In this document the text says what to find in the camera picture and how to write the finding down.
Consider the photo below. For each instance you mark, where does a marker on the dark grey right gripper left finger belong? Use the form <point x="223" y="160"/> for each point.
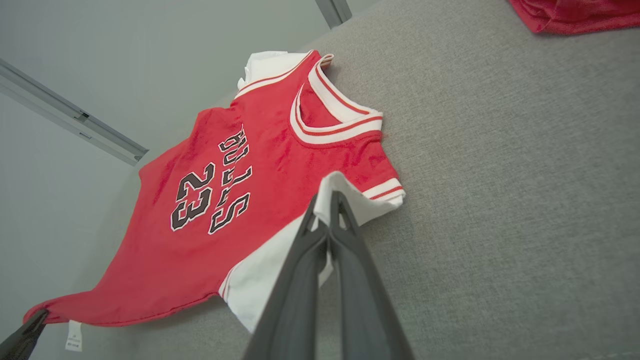
<point x="295" y="290"/>

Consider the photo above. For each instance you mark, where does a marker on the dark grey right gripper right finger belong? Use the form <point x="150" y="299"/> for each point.
<point x="362" y="300"/>

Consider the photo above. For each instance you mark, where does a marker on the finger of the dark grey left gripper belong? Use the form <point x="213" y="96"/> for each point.
<point x="25" y="335"/>

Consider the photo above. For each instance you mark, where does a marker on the red white Bulls jersey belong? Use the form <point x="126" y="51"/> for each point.
<point x="260" y="150"/>

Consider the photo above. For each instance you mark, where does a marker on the red shorts with white stripe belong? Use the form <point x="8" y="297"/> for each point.
<point x="575" y="15"/>

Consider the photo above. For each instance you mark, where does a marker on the grey partition frame rail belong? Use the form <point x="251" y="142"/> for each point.
<point x="75" y="117"/>

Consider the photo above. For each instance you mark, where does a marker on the grey partition frame post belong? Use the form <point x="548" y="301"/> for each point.
<point x="327" y="10"/>
<point x="344" y="7"/>

